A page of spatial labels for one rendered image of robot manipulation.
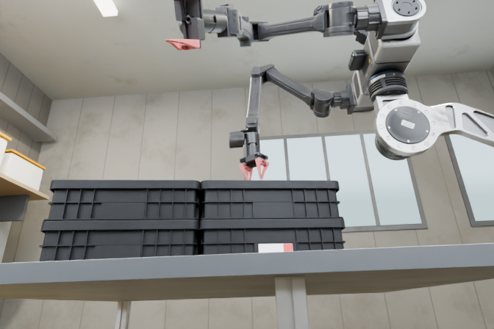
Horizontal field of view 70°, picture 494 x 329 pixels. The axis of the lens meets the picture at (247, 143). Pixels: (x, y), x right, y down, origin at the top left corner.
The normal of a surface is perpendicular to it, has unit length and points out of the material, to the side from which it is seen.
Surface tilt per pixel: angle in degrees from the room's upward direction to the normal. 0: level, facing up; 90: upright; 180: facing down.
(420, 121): 90
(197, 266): 90
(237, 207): 90
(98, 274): 90
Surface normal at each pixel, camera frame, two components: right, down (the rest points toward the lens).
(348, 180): -0.07, -0.42
